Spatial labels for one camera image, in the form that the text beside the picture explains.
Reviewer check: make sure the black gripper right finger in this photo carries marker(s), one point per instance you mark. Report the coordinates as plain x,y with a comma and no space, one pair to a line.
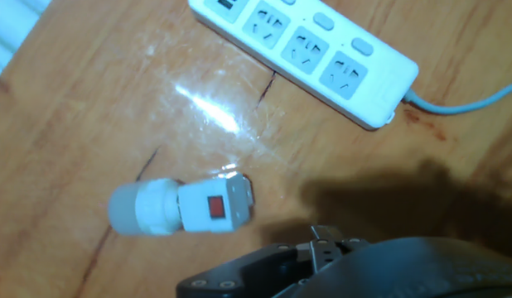
355,243

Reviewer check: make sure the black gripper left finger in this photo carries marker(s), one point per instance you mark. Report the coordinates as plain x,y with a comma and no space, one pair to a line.
247,273

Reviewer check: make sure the white power strip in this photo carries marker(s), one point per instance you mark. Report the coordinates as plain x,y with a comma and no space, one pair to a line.
384,91

